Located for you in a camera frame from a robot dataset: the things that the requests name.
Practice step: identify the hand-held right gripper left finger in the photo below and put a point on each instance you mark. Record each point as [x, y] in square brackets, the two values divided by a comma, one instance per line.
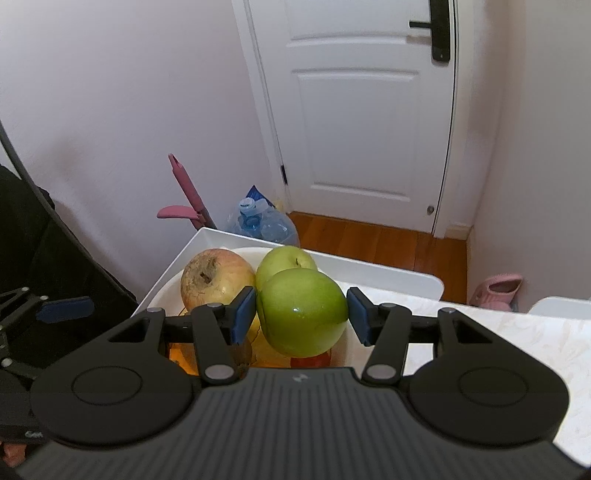
[242, 314]

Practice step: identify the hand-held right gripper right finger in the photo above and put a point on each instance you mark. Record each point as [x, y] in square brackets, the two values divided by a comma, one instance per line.
[358, 314]

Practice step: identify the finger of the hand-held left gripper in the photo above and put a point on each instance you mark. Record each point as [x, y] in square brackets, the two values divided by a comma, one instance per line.
[64, 309]
[18, 350]

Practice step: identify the white bowl with yellow inside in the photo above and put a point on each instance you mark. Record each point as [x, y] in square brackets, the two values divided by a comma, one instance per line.
[353, 323]

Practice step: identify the green apple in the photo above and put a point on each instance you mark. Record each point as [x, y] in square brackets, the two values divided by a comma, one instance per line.
[302, 314]
[284, 263]

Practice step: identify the large red tomato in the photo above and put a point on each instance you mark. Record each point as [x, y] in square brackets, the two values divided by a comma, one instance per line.
[311, 361]

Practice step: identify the yellow-brown apple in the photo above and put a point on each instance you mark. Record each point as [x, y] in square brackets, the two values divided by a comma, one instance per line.
[214, 281]

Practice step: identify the black fabric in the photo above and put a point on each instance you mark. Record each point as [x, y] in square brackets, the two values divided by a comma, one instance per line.
[69, 258]

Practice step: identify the clear water jug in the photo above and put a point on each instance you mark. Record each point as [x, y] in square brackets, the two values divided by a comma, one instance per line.
[272, 228]

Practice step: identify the blue bag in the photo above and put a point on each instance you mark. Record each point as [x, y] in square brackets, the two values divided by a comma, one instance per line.
[255, 193]

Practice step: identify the pink slipper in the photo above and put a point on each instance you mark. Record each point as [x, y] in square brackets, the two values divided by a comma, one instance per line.
[496, 293]

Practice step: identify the pink broom and dustpan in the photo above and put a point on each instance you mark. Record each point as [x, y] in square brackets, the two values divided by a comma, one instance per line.
[187, 184]

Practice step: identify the door hinge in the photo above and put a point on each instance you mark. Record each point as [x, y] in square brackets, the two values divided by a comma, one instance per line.
[283, 174]

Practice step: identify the black metal pole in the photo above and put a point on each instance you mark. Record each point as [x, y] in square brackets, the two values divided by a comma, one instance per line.
[11, 152]

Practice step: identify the white door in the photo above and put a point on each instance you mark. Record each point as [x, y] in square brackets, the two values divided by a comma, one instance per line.
[364, 129]

